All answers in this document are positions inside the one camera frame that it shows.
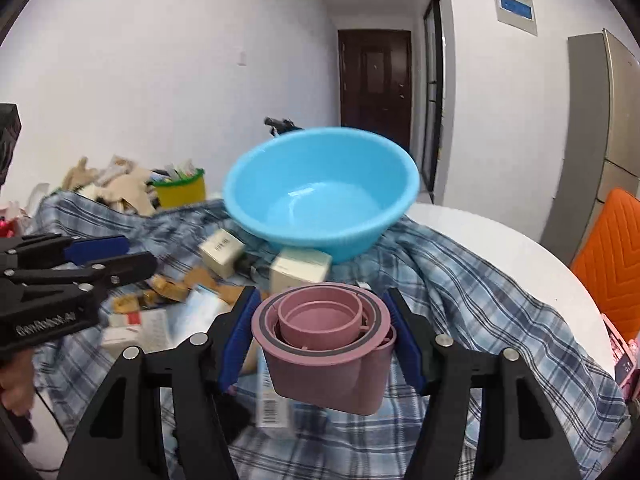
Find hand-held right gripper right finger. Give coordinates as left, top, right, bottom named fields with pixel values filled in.
left=382, top=287, right=583, bottom=480

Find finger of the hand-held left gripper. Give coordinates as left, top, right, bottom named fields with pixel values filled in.
left=0, top=233, right=131, bottom=270
left=0, top=251, right=159, bottom=292

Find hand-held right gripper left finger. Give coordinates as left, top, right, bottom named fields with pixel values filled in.
left=56, top=286, right=263, bottom=480

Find pink plastic cup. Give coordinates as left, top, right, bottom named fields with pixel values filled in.
left=251, top=282, right=398, bottom=416

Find cream box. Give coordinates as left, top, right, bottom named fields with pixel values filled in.
left=269, top=248, right=333, bottom=295

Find blue plastic basin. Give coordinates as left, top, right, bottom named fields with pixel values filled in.
left=222, top=127, right=421, bottom=265

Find person's left hand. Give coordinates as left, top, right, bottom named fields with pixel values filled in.
left=0, top=347, right=37, bottom=417

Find white red box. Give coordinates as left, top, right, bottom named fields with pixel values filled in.
left=101, top=307, right=173, bottom=353

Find white barcode box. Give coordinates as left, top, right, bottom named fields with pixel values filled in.
left=255, top=345, right=296, bottom=428

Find pile of cardboard scraps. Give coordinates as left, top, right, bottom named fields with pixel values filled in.
left=60, top=155, right=161, bottom=216

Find blue plaid cloth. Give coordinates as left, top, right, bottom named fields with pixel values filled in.
left=30, top=192, right=628, bottom=480

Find red white packaging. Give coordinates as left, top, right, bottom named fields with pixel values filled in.
left=0, top=200, right=31, bottom=238

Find yellow bin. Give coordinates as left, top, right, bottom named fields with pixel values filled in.
left=151, top=169, right=207, bottom=209

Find white labelled box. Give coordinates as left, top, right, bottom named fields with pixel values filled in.
left=199, top=228, right=247, bottom=278

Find crumpled paper wrappers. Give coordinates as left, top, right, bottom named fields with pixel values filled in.
left=150, top=159, right=201, bottom=181

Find black case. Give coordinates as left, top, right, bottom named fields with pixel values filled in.
left=0, top=102, right=22, bottom=186

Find pink box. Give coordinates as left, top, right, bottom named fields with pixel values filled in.
left=602, top=312, right=640, bottom=401

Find orange quilted chair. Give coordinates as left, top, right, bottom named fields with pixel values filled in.
left=570, top=187, right=640, bottom=343

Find black framed glass door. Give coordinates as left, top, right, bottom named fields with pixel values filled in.
left=422, top=0, right=446, bottom=193

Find dark brown door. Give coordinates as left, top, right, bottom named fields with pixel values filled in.
left=338, top=29, right=412, bottom=153

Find beige refrigerator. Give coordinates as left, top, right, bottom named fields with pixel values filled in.
left=539, top=29, right=640, bottom=266

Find wall electrical panel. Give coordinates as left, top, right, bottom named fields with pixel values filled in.
left=487, top=0, right=538, bottom=37

